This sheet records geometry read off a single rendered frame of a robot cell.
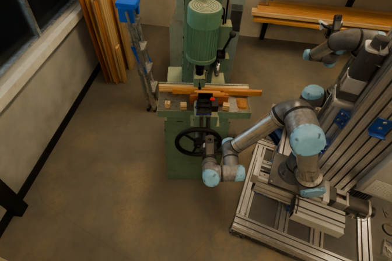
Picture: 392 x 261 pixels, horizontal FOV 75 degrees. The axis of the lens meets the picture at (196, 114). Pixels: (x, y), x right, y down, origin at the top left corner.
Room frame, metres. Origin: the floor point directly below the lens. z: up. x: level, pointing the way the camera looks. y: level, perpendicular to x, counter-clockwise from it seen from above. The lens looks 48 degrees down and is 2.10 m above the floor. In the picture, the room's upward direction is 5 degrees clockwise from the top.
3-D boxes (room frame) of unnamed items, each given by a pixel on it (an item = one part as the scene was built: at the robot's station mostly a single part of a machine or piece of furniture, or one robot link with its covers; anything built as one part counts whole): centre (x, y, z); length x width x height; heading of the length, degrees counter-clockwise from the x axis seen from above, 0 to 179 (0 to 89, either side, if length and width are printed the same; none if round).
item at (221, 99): (1.18, -0.07, 0.93); 0.25 x 0.01 x 0.07; 95
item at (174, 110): (1.16, -0.05, 0.87); 0.61 x 0.30 x 0.06; 95
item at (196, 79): (1.28, 0.00, 1.03); 0.14 x 0.07 x 0.09; 5
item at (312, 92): (1.23, -0.73, 0.98); 0.13 x 0.12 x 0.14; 86
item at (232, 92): (1.27, -0.13, 0.92); 0.60 x 0.02 x 0.04; 95
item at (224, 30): (1.49, -0.13, 1.23); 0.09 x 0.08 x 0.15; 5
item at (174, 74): (1.38, 0.01, 0.76); 0.57 x 0.45 x 0.09; 5
